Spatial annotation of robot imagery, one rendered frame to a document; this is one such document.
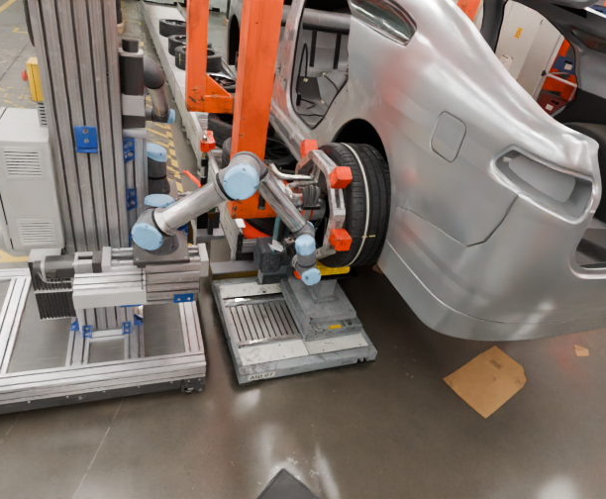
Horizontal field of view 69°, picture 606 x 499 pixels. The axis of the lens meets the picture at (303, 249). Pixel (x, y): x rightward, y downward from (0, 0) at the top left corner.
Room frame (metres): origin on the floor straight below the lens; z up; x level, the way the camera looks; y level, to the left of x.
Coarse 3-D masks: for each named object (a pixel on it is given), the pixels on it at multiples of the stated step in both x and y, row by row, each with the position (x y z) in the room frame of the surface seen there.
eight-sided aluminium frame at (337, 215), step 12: (312, 156) 2.12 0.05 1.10; (324, 156) 2.11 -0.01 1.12; (300, 168) 2.24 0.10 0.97; (324, 168) 1.98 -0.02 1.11; (300, 180) 2.32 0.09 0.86; (300, 192) 2.29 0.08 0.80; (336, 192) 1.93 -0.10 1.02; (336, 204) 1.85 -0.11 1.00; (336, 216) 1.82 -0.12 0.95; (336, 228) 1.86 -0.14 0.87; (324, 240) 1.85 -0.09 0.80; (324, 252) 1.82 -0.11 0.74
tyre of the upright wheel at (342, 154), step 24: (336, 144) 2.16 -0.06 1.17; (360, 144) 2.26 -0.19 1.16; (312, 168) 2.30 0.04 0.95; (360, 168) 1.98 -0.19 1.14; (384, 168) 2.05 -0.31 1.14; (360, 192) 1.89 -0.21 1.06; (384, 192) 1.94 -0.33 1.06; (360, 216) 1.84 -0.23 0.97; (384, 216) 1.89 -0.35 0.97; (360, 240) 1.83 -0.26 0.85; (384, 240) 1.89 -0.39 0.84; (336, 264) 1.87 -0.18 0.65; (360, 264) 1.95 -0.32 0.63
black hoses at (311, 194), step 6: (306, 186) 1.88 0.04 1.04; (312, 186) 1.88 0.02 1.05; (306, 192) 1.85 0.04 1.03; (312, 192) 1.86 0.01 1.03; (318, 192) 1.87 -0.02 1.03; (324, 192) 2.01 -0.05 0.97; (306, 198) 1.83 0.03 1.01; (312, 198) 1.84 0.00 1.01; (318, 198) 1.86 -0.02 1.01; (306, 204) 1.82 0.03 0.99; (312, 204) 1.83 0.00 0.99; (318, 204) 1.85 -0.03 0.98
